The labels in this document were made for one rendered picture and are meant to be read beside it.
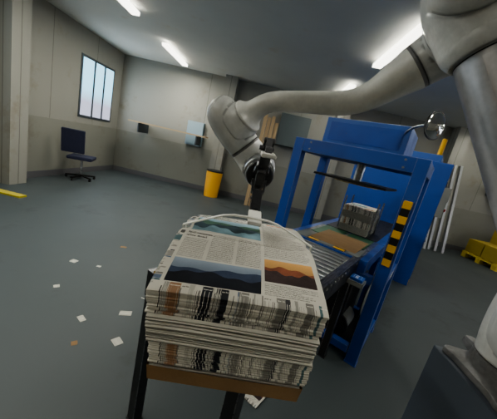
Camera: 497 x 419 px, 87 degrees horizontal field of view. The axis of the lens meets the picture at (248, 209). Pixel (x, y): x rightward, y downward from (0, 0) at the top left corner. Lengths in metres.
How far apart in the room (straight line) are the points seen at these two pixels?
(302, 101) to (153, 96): 7.14
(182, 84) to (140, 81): 1.09
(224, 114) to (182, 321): 0.56
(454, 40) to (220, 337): 0.58
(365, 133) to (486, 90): 1.66
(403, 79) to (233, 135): 0.43
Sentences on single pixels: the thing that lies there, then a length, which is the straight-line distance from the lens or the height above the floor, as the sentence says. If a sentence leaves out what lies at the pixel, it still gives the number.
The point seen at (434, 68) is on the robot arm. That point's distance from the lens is 0.74.
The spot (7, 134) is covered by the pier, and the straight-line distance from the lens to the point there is 5.50.
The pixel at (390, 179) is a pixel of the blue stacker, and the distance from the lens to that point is 4.33.
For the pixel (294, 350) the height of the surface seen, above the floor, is 1.08.
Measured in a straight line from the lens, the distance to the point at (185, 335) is 0.48.
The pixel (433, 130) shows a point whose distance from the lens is 1.98.
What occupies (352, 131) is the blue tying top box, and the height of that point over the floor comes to 1.66.
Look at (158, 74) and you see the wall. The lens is 7.84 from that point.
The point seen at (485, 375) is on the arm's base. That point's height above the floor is 1.03.
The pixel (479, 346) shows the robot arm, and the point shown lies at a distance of 0.82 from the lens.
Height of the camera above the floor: 1.37
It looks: 13 degrees down
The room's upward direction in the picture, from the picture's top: 13 degrees clockwise
